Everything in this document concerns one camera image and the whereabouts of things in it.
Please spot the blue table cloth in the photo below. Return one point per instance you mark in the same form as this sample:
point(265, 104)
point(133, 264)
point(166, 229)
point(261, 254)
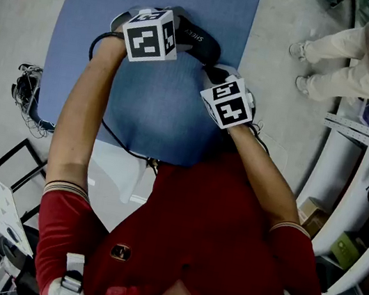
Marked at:
point(162, 111)

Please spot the person's red shirt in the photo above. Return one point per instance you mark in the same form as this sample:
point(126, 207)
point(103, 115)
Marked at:
point(192, 222)

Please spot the person's right forearm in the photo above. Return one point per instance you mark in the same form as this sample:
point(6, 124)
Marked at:
point(264, 178)

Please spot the white metal shelving unit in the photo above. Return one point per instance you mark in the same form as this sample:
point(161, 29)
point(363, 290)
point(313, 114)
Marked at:
point(351, 165)

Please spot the green box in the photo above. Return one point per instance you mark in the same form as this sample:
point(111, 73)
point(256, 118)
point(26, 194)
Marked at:
point(344, 251)

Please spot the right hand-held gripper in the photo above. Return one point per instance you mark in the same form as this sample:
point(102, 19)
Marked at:
point(230, 110)

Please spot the person's left forearm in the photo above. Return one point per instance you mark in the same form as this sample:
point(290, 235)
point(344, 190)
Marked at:
point(76, 117)

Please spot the cardboard box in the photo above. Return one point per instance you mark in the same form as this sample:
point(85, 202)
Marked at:
point(312, 215)

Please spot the black glasses case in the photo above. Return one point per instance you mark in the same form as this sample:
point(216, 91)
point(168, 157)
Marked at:
point(203, 42)

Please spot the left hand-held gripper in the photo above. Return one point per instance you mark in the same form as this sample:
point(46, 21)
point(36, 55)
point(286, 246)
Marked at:
point(146, 41)

